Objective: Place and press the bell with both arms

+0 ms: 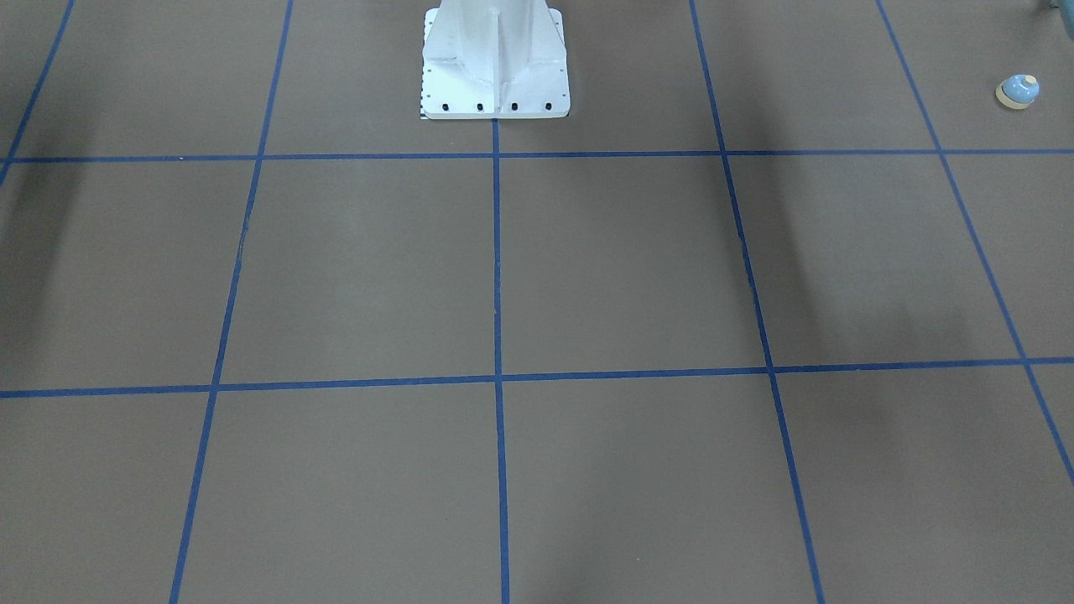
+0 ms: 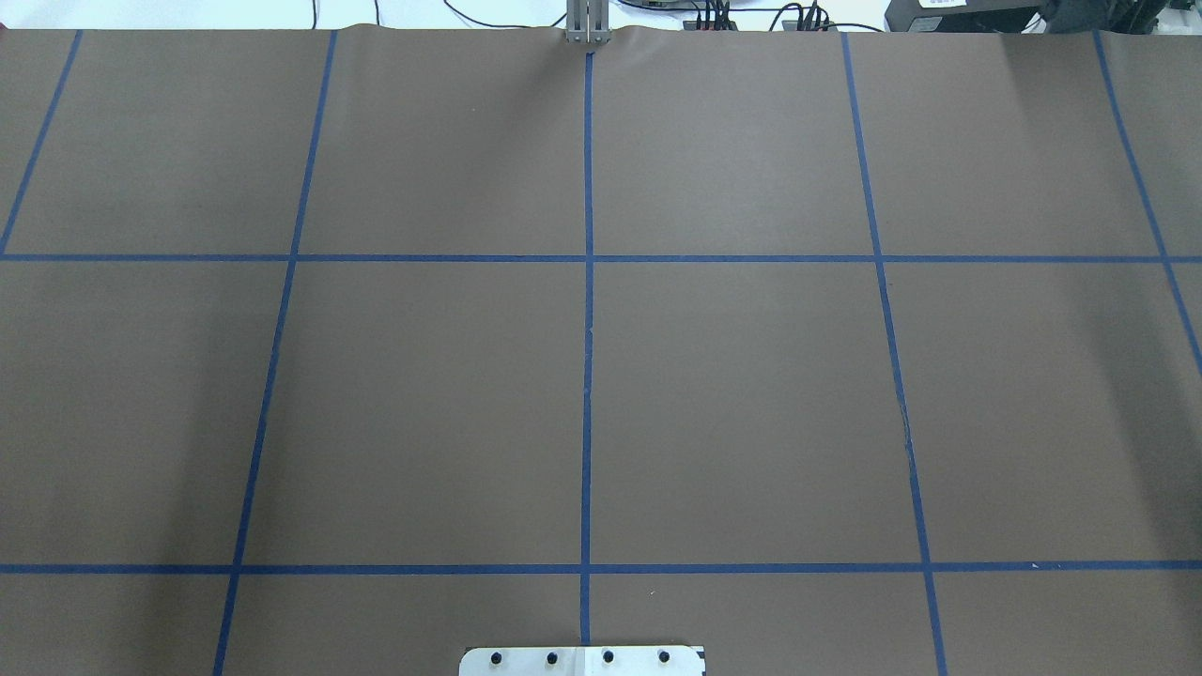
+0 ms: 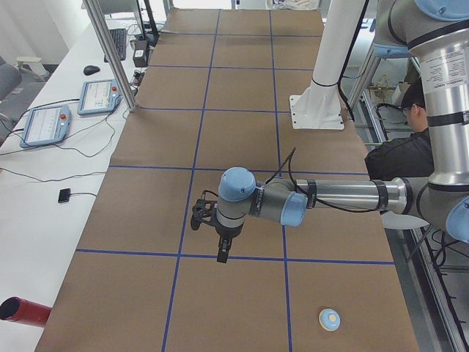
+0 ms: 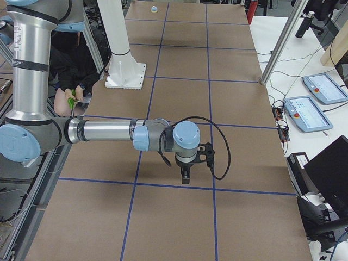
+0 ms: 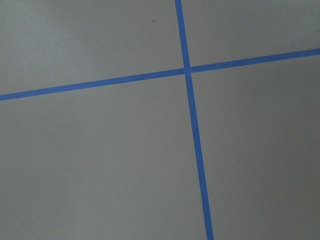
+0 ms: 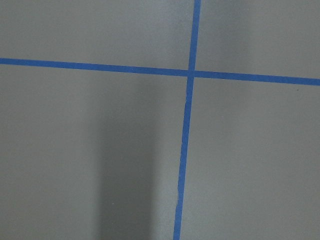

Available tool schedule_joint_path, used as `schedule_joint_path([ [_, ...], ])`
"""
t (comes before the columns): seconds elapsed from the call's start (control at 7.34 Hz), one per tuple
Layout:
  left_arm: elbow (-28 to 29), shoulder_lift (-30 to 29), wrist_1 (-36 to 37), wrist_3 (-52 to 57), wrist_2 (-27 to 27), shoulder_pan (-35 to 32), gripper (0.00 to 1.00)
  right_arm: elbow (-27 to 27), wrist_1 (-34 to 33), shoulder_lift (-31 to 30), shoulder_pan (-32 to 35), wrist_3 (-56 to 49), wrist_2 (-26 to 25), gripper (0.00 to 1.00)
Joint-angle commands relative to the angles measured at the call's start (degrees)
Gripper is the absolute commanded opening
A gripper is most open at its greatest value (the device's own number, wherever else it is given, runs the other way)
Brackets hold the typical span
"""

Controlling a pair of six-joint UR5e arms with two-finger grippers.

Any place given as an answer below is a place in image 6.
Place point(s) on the blue tape line lengthwise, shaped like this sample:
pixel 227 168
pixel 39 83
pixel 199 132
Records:
pixel 186 120

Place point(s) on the blue tape line crosswise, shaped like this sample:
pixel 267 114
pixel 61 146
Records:
pixel 162 71

